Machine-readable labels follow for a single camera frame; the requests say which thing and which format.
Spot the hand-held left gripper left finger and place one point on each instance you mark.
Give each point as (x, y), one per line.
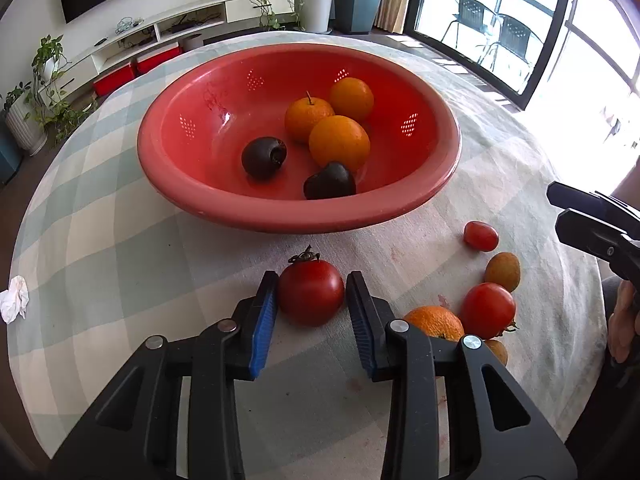
(265, 320)

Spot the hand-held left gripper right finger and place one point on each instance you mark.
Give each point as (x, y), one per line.
(357, 320)

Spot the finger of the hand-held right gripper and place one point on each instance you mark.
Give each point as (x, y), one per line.
(585, 232)
(580, 197)

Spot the large red tomato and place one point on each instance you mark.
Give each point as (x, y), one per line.
(311, 295)

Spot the dark purple plum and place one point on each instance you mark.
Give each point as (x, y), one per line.
(263, 157)
(330, 181)

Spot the large orange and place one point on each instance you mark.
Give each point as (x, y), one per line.
(339, 142)

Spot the orange with stem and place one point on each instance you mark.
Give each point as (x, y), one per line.
(306, 120)

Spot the red plastic colander bowl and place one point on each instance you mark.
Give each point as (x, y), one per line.
(210, 110)

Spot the small orange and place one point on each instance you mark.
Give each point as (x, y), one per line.
(351, 98)

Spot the person's right hand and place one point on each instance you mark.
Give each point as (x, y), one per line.
(620, 322)

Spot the medium orange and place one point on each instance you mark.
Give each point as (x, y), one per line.
(432, 322)

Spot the brown kiwi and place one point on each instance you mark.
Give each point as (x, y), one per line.
(502, 271)
(498, 352)

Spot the small red cherry tomato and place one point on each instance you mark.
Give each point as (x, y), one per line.
(481, 236)

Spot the red tomato with calyx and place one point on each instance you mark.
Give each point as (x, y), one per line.
(487, 310)

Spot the checked green white tablecloth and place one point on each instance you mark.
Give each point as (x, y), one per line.
(125, 260)

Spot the crumpled white tissue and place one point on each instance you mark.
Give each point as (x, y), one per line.
(14, 300)

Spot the pothos plant on floor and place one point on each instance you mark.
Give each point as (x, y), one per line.
(65, 115)

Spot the grey empty flowerpot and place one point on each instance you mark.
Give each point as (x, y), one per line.
(192, 41)

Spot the tall tree in blue pot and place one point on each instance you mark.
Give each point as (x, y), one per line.
(7, 155)

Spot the black media box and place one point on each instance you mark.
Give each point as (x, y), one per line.
(185, 24)

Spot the plant in white ribbed pot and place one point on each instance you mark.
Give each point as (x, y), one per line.
(22, 125)

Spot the white television cabinet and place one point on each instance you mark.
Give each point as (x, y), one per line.
(240, 7)

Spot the trailing pothos in white pot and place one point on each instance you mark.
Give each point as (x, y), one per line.
(47, 60)

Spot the black sliding door frame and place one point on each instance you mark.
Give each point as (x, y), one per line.
(555, 25)

